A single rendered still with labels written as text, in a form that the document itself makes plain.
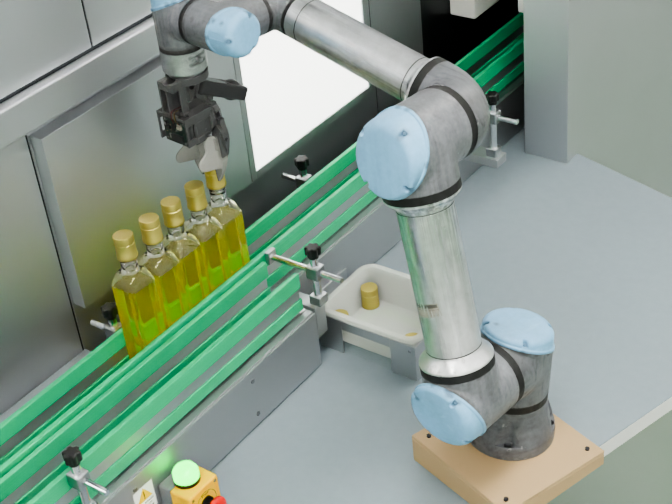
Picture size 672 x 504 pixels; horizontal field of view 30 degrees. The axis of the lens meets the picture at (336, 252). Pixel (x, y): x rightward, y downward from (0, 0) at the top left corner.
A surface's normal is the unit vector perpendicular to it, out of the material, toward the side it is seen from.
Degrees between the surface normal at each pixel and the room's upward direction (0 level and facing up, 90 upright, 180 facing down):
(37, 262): 90
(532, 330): 11
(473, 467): 5
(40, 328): 90
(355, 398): 0
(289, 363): 90
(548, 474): 5
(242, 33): 90
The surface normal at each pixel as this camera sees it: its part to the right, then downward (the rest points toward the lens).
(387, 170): -0.68, 0.31
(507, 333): 0.07, -0.87
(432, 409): -0.63, 0.54
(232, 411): 0.81, 0.27
